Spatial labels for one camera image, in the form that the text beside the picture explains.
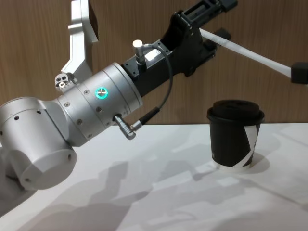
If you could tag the white table cloth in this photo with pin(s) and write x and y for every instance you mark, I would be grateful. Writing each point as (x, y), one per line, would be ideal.
(168, 192)

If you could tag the black paper cup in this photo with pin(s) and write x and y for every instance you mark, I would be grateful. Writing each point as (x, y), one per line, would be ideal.
(228, 146)

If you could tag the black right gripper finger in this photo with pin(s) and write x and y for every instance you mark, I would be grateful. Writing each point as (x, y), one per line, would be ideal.
(300, 72)

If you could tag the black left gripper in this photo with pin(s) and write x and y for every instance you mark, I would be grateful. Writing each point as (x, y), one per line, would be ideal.
(178, 55)

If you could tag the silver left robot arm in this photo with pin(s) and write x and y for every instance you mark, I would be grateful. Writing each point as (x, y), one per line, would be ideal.
(72, 113)

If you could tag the black plastic cup lid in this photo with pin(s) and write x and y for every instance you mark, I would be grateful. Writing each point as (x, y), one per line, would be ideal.
(235, 110)

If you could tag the long white paper straw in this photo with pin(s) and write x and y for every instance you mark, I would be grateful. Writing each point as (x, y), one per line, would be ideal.
(250, 53)

